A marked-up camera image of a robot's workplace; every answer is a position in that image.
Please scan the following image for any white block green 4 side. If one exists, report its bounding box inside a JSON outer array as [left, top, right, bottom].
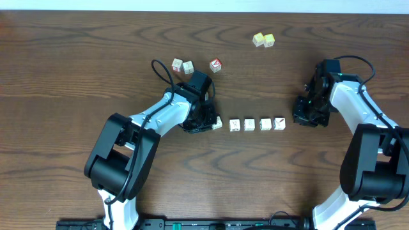
[[212, 116, 222, 130]]

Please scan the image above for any white block yellow W side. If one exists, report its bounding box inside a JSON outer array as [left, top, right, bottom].
[[229, 119, 241, 132]]

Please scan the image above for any block with blue side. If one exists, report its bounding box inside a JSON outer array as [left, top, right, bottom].
[[273, 118, 286, 130]]

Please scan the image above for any white block red U side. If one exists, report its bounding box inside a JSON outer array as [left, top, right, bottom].
[[244, 118, 256, 131]]

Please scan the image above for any white block green Z side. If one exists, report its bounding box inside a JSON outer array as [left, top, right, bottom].
[[259, 118, 272, 131]]

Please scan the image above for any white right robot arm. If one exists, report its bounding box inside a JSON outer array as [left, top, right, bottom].
[[293, 72, 408, 229]]

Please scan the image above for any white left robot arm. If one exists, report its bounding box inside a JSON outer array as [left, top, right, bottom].
[[84, 82, 217, 229]]

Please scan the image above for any white block beside red-bottom block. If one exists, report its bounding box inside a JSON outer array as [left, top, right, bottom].
[[182, 61, 194, 75]]

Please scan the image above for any red letter A block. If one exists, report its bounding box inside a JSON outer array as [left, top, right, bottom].
[[210, 58, 222, 73]]

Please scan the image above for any white block red bottom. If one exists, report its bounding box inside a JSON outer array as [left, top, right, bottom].
[[171, 58, 183, 72]]

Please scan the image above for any yellow block right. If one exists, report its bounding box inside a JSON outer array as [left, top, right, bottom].
[[263, 33, 275, 48]]

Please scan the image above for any yellow block left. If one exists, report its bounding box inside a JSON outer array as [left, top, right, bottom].
[[252, 33, 265, 47]]

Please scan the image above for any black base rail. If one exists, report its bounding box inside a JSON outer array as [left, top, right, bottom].
[[56, 212, 376, 230]]

